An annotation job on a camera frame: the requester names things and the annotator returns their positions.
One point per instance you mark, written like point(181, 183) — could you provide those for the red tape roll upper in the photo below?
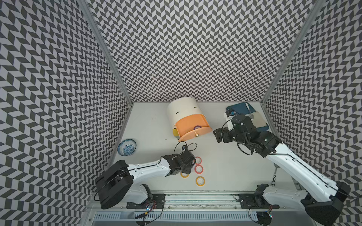
point(198, 160)

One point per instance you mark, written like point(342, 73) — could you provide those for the yellow tape roll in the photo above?
point(200, 181)
point(184, 175)

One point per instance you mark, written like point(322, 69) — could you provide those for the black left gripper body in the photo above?
point(186, 169)

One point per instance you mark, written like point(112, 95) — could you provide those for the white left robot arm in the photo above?
point(124, 182)

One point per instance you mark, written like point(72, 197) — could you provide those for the aluminium front rail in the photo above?
point(224, 200)

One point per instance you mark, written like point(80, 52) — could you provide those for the red tape roll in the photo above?
point(198, 169)
point(198, 160)

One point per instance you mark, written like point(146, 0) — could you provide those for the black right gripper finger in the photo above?
point(232, 122)
point(218, 133)

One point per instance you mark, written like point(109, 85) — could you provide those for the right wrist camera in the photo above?
point(230, 113)

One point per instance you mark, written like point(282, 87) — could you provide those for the blue patterned bowl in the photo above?
point(127, 147)

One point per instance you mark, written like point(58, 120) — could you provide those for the white round drawer cabinet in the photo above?
point(181, 108)

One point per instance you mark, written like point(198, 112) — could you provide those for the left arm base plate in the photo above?
point(158, 200)

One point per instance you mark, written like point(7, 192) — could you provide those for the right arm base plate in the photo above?
point(251, 201)

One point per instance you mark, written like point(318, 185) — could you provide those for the beige folded cloth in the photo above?
point(257, 120)

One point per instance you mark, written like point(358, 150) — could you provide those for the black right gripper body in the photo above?
point(238, 137)

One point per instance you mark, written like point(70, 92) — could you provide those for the yellow drawer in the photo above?
point(175, 133)

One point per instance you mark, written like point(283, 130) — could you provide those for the teal tray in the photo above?
point(241, 109)

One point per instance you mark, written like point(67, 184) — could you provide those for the red tape roll lower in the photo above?
point(198, 169)

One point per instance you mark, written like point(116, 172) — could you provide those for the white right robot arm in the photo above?
point(321, 198)

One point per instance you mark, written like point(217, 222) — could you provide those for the orange top drawer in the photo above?
point(185, 127)

